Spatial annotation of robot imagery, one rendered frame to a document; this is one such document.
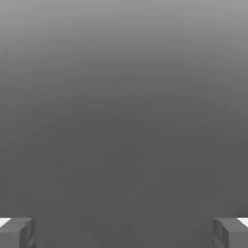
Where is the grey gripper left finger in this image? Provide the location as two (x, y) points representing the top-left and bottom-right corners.
(0, 217), (37, 248)

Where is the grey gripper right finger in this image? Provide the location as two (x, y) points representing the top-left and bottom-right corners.
(211, 217), (248, 248)

